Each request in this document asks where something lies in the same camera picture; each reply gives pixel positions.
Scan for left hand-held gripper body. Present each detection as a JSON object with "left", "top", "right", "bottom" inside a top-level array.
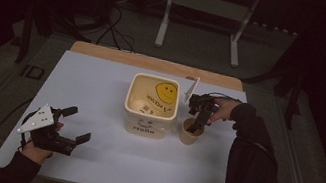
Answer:
[{"left": 13, "top": 99, "right": 84, "bottom": 158}]

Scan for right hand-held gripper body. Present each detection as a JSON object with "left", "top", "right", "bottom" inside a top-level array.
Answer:
[{"left": 182, "top": 75, "right": 225, "bottom": 115}]

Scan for brown paper cup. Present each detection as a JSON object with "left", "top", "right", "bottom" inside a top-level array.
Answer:
[{"left": 177, "top": 115, "right": 208, "bottom": 149}]

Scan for person's left hand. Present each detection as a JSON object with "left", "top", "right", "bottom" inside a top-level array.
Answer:
[{"left": 19, "top": 140, "right": 57, "bottom": 168}]

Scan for person's right hand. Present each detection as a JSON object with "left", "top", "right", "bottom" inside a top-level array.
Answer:
[{"left": 208, "top": 95, "right": 242, "bottom": 128}]

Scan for cream square bucket smiley print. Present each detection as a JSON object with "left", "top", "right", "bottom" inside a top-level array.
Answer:
[{"left": 118, "top": 70, "right": 185, "bottom": 143}]

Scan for wooden board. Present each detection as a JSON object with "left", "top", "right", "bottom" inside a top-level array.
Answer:
[{"left": 67, "top": 39, "right": 248, "bottom": 93}]

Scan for black stand leg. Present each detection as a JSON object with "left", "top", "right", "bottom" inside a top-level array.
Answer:
[{"left": 267, "top": 65, "right": 309, "bottom": 131}]

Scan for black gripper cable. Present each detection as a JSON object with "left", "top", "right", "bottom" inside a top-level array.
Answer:
[
  {"left": 15, "top": 110, "right": 38, "bottom": 154},
  {"left": 206, "top": 90, "right": 245, "bottom": 105}
]

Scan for black floor cables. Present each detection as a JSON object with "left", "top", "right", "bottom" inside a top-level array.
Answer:
[{"left": 95, "top": 2, "right": 144, "bottom": 54}]

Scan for white metal stand frame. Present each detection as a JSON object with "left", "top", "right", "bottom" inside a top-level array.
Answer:
[{"left": 152, "top": 0, "right": 263, "bottom": 71}]

